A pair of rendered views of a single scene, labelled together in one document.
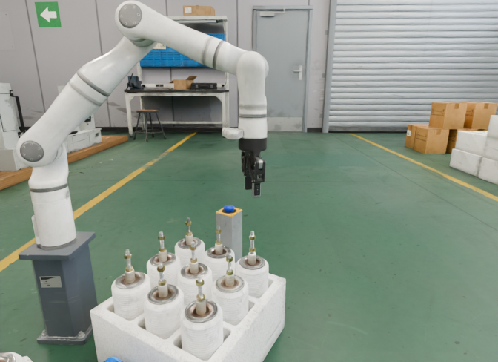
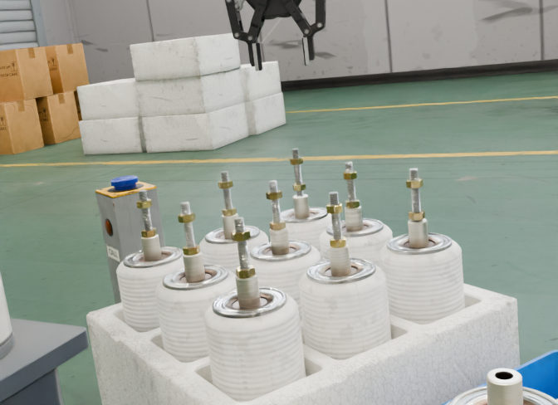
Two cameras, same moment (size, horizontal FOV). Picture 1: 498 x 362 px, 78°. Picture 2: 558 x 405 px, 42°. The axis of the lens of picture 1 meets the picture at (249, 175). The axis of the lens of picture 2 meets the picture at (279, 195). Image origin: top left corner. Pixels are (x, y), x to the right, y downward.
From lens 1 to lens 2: 0.99 m
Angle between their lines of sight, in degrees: 60
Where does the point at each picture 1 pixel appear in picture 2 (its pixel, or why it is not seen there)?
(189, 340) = (452, 286)
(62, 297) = not seen: outside the picture
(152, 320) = (379, 313)
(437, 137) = (22, 117)
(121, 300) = (291, 333)
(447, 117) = (26, 75)
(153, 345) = (418, 341)
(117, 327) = (330, 385)
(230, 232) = (159, 228)
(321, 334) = not seen: hidden behind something
